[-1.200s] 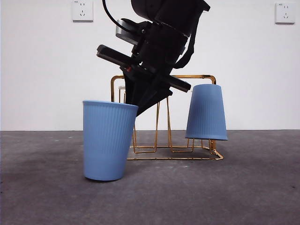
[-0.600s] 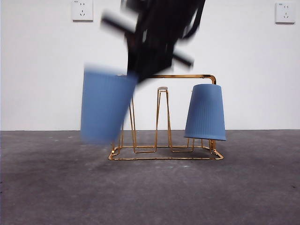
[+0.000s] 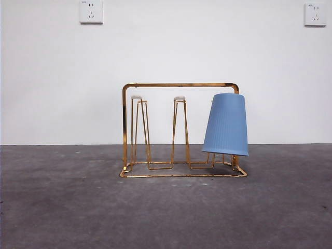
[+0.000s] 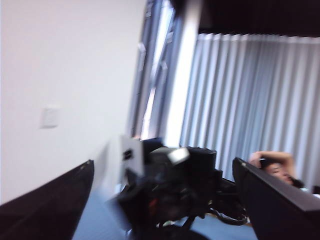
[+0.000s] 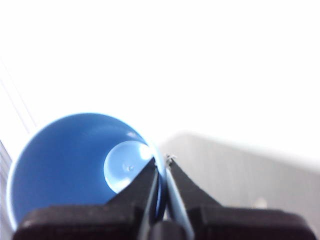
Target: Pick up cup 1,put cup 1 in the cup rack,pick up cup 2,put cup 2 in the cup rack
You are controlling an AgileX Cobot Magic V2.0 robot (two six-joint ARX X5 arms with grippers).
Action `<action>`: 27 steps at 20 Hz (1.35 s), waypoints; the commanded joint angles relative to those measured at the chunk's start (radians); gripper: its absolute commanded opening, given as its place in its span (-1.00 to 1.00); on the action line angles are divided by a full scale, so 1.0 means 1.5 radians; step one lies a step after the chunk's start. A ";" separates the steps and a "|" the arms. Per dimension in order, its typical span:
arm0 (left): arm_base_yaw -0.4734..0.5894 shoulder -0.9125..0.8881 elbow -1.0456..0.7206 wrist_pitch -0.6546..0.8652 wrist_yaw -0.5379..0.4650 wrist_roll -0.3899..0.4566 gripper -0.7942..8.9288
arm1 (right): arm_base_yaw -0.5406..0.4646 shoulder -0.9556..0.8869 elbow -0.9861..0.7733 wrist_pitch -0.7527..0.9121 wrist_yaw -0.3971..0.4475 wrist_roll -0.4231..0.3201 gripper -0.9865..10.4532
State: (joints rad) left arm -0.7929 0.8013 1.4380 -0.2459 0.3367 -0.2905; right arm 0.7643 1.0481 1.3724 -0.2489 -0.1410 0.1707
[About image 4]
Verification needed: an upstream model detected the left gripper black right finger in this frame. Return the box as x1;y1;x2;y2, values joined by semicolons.
232;157;320;240

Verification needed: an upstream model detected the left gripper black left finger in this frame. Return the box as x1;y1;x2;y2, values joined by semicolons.
0;159;95;240

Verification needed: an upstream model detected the person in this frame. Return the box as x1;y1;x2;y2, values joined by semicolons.
249;150;306;189

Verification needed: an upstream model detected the pale pleated curtain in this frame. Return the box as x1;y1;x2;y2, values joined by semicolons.
179;32;320;195

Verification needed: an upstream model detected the grey framed window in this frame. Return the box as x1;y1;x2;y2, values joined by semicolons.
126;0;201;148

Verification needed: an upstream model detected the dark curtain pelmet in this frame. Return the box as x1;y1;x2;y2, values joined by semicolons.
172;0;320;39

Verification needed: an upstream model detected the white wall socket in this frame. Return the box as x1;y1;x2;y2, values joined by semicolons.
39;106;61;130

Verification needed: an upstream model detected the pale grey right camera box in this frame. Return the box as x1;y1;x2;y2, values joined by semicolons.
119;134;146;177

